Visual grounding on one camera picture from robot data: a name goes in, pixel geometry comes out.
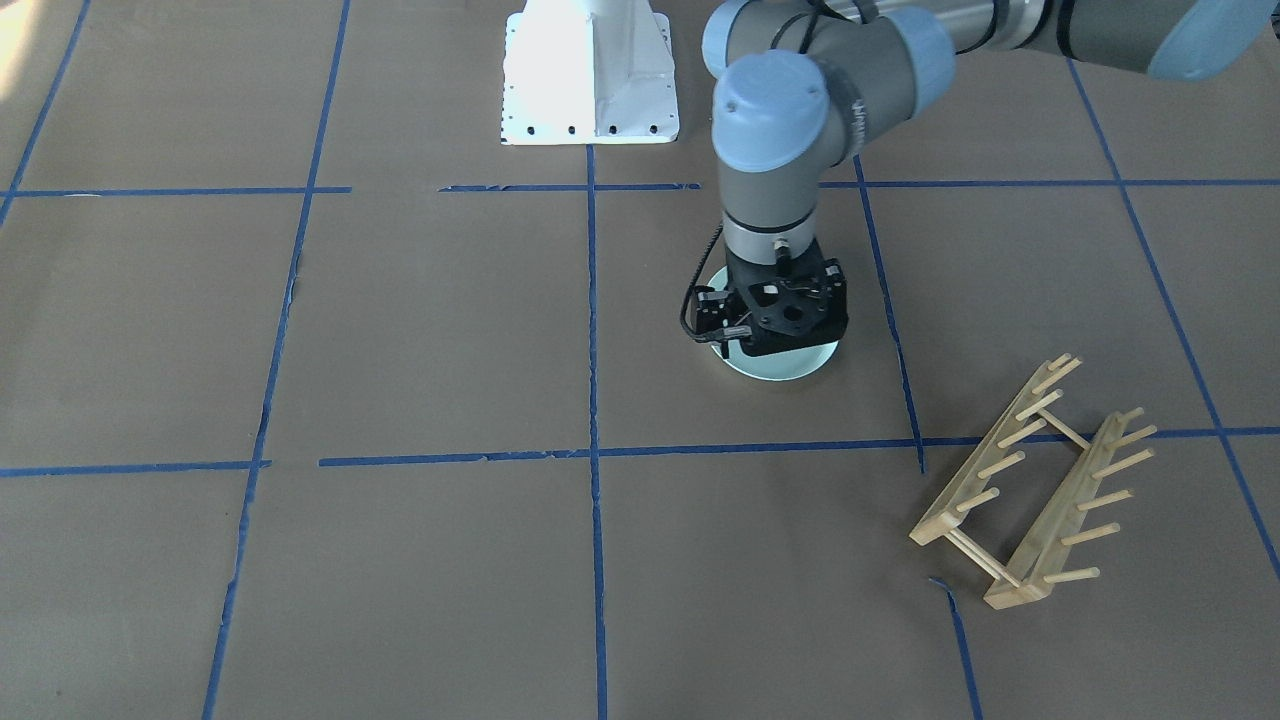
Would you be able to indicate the pale green plate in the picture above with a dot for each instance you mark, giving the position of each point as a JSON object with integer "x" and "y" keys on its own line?
{"x": 784, "y": 366}

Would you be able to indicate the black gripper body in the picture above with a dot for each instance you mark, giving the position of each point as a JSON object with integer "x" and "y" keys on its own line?
{"x": 710, "y": 314}

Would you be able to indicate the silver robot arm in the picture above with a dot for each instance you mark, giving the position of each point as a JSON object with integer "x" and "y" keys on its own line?
{"x": 803, "y": 85}

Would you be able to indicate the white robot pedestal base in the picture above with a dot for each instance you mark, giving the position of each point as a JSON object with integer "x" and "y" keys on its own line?
{"x": 588, "y": 72}

